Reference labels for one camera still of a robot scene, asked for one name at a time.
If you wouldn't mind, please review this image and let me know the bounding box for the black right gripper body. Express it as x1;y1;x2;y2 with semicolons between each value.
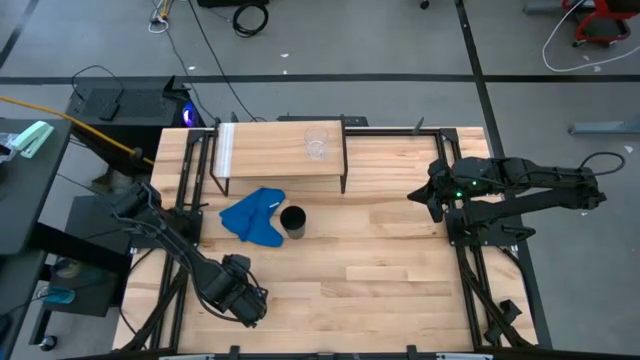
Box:
428;158;474;204

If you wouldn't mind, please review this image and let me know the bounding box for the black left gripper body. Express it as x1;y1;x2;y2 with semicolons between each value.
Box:
219;277;270;330

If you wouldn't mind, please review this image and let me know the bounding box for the tall black cup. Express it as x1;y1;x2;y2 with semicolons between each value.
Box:
279;205;308;241

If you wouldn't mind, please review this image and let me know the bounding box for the clear glass mug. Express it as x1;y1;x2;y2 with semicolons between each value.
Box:
303;125;331;162

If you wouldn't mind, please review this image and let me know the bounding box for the wooden shelf with black legs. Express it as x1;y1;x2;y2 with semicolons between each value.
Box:
209;118;350;197

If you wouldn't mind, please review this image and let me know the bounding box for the blue cloth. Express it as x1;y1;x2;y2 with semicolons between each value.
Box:
218;186;288;249

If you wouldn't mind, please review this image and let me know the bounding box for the black power strip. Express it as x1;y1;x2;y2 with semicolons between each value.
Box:
276;114;370;128

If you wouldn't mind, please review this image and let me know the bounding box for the grey desk foot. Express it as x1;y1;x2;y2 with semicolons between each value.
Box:
567;119;640;136

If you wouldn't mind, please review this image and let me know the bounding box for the black low cart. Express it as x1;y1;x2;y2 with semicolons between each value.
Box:
27;193;139;347

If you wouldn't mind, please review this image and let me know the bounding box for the blue item under desk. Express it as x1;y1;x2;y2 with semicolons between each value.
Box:
42;285;77;306

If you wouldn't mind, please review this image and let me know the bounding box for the black computer tower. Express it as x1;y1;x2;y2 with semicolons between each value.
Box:
66;74;206;177

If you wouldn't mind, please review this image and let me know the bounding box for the black wifi antenna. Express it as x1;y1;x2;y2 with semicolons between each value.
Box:
162;74;192;94

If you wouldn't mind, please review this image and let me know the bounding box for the small black box on computer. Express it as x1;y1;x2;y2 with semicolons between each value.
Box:
97;101;122;123

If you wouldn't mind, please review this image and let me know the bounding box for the black side desk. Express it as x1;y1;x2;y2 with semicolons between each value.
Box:
0;117;75;257

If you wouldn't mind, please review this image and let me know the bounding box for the mint green stapler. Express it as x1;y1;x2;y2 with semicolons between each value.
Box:
11;120;55;160

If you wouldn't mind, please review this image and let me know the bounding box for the black floor-standing box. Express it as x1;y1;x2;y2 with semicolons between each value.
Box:
196;0;271;8

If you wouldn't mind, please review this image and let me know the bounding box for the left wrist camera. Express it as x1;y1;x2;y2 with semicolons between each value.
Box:
222;253;253;281

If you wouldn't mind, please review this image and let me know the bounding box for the black metal table frame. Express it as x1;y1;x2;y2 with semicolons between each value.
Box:
112;115;554;360

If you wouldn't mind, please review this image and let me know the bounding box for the white floor cable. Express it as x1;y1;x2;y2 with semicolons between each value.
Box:
541;0;640;74

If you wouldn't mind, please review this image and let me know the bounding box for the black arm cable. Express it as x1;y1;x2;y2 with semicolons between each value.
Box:
578;151;627;178

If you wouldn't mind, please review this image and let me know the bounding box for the red stool frame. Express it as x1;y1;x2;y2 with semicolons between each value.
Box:
560;0;640;49

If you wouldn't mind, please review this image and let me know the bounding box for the long black floor cable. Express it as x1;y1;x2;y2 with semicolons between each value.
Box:
186;0;257;124

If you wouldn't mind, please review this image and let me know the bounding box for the yellow cable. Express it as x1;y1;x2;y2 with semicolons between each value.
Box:
0;95;156;167

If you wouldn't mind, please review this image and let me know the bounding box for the coiled black cable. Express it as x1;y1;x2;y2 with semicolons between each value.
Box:
231;1;270;39

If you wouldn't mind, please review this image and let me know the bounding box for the thin black looped cable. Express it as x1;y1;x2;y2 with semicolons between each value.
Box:
70;64;126;104

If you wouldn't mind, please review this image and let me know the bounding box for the power strip with white cable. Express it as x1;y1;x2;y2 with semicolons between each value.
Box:
147;0;175;35

